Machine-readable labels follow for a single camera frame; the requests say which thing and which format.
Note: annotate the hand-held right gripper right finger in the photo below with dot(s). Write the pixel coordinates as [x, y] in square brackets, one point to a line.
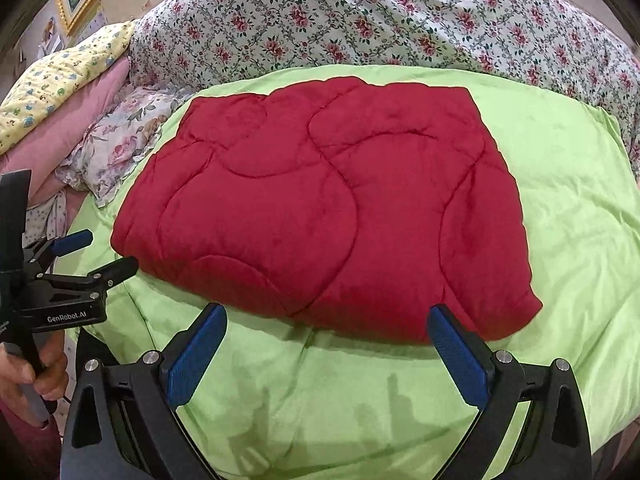
[460, 355]

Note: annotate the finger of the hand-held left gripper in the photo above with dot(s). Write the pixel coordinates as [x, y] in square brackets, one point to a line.
[72, 242]
[117, 270]

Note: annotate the pink pillow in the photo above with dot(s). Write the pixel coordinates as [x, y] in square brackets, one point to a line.
[60, 140]

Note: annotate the yellow floral pillow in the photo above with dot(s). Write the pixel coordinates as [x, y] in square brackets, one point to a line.
[55, 80]

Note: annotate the light green blanket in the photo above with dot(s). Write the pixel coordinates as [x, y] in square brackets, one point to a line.
[310, 400]

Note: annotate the person's left hand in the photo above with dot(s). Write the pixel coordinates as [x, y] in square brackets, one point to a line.
[52, 375]

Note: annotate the ruffled floral pillow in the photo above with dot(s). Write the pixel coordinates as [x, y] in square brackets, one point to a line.
[120, 145]

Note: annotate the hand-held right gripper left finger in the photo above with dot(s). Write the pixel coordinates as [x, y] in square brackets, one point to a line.
[197, 355]

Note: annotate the red quilted jacket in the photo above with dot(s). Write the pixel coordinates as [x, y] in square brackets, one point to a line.
[325, 210]

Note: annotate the rose print bedsheet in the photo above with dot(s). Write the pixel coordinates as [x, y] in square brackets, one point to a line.
[350, 15]

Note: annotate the person's left forearm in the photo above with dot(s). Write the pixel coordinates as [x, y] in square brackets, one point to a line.
[17, 440]

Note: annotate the white small-print cloth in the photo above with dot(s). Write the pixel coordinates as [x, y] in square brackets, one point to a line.
[47, 215]

